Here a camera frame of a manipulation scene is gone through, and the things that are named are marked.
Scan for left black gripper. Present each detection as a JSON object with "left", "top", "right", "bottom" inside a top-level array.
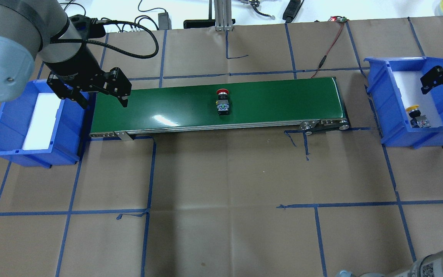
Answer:
[{"left": 47, "top": 63, "right": 132, "bottom": 109}]

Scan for yellow mushroom push button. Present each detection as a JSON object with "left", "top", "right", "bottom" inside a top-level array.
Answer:
[{"left": 406, "top": 105, "right": 431, "bottom": 128}]

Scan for red mushroom push button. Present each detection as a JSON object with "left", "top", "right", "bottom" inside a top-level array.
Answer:
[{"left": 215, "top": 89, "right": 230, "bottom": 116}]

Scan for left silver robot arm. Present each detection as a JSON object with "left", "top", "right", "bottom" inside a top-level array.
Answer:
[{"left": 0, "top": 0, "right": 132, "bottom": 109}]

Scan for white foam pad right bin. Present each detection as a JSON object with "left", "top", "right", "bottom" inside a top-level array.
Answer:
[{"left": 393, "top": 71, "right": 443, "bottom": 128}]

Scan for white foam pad bin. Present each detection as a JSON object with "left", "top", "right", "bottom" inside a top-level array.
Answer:
[
  {"left": 22, "top": 93, "right": 62, "bottom": 150},
  {"left": 393, "top": 71, "right": 443, "bottom": 128}
]

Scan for right blue plastic bin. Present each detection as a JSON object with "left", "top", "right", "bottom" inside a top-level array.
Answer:
[{"left": 365, "top": 57, "right": 443, "bottom": 149}]

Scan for blue plastic bin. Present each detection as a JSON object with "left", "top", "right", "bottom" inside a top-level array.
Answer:
[
  {"left": 0, "top": 80, "right": 85, "bottom": 168},
  {"left": 365, "top": 57, "right": 443, "bottom": 149}
]

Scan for left blue plastic bin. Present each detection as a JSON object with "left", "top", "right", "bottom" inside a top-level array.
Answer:
[{"left": 0, "top": 80, "right": 85, "bottom": 168}]

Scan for white foam pad left bin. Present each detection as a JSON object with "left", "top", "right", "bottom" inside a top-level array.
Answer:
[{"left": 22, "top": 93, "right": 62, "bottom": 150}]

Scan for black power adapter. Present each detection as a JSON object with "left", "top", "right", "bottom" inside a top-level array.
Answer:
[{"left": 158, "top": 12, "right": 172, "bottom": 30}]

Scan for green conveyor belt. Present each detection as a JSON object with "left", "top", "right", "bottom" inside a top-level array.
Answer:
[{"left": 90, "top": 77, "right": 351, "bottom": 140}]

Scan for black handheld device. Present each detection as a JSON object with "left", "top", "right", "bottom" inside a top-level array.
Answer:
[{"left": 282, "top": 0, "right": 304, "bottom": 23}]

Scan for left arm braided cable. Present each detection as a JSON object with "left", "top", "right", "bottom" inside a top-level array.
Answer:
[{"left": 50, "top": 17, "right": 160, "bottom": 59}]

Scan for red black motor wires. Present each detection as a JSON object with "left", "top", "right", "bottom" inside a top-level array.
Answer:
[{"left": 311, "top": 16, "right": 348, "bottom": 78}]

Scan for aluminium frame post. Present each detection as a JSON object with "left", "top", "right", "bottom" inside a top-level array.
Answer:
[{"left": 213, "top": 0, "right": 233, "bottom": 32}]

